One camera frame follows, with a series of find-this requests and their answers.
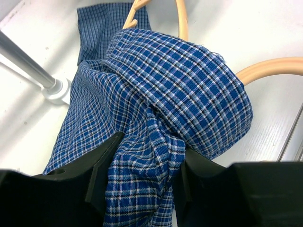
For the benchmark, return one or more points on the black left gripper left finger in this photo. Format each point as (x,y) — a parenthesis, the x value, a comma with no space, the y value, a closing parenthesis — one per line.
(70,196)

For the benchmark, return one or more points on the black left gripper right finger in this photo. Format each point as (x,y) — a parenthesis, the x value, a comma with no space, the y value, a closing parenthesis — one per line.
(251,194)

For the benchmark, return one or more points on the blue plaid shirt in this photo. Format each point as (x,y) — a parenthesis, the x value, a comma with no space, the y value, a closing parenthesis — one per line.
(163,93)

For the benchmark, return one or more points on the metal clothes rack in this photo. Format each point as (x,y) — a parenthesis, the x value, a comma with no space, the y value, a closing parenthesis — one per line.
(55,90)

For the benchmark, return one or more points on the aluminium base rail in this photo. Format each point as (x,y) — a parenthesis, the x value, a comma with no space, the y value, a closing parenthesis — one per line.
(292,149)

